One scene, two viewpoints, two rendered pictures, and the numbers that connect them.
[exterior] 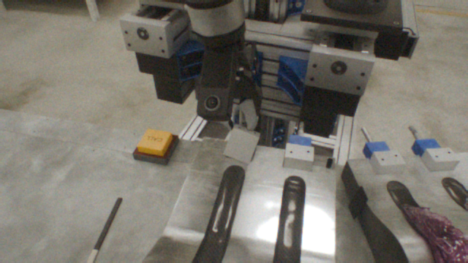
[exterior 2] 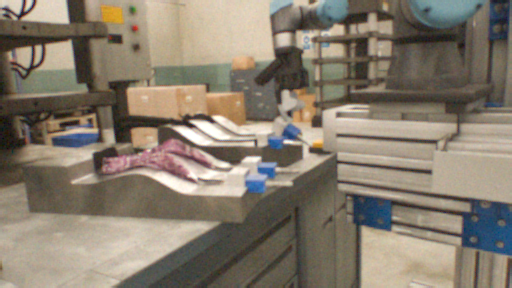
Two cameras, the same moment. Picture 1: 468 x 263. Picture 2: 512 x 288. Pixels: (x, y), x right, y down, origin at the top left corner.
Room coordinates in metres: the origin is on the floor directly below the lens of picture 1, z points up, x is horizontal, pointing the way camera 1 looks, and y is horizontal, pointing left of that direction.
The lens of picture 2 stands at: (0.71, -1.15, 1.09)
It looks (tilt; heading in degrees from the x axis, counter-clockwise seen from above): 11 degrees down; 108
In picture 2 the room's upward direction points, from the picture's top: 3 degrees counter-clockwise
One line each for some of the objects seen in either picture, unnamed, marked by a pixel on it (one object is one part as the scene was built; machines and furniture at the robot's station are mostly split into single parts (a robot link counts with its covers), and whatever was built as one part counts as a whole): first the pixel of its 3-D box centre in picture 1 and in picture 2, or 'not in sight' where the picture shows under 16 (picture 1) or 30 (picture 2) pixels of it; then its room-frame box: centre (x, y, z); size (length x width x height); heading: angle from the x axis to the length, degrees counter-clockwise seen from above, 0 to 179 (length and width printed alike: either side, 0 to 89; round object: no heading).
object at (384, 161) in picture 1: (375, 149); (271, 170); (0.46, -0.30, 0.86); 0.13 x 0.05 x 0.05; 4
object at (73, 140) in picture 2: not in sight; (81, 144); (-2.77, 2.60, 0.32); 0.60 x 0.41 x 0.22; 170
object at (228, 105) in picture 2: not in sight; (202, 117); (-2.14, 4.66, 0.37); 1.20 x 0.82 x 0.74; 172
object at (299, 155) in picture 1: (299, 144); (280, 142); (0.44, -0.13, 0.89); 0.13 x 0.05 x 0.05; 167
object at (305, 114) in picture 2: not in sight; (303, 101); (-0.88, 6.83, 0.42); 0.86 x 0.33 x 0.83; 164
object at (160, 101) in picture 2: not in sight; (161, 120); (-2.28, 3.65, 0.47); 1.22 x 0.80 x 0.94; 168
